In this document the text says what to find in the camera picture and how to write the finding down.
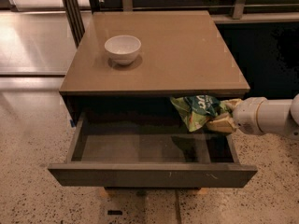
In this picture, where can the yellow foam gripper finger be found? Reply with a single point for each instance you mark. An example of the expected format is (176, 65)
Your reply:
(223, 123)
(231, 104)

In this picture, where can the open grey top drawer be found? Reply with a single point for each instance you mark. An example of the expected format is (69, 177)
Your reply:
(151, 154)

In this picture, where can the green rice chip bag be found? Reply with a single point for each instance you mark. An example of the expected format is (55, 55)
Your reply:
(196, 111)

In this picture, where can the dark metal door frame post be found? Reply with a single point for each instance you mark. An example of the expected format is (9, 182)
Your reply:
(75, 21)

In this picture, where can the white ceramic bowl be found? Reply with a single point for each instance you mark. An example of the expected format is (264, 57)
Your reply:
(123, 49)

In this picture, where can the metal railing behind cabinet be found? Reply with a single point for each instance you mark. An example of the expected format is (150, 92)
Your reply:
(193, 0)

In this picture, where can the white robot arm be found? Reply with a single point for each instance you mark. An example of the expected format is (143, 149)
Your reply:
(258, 116)

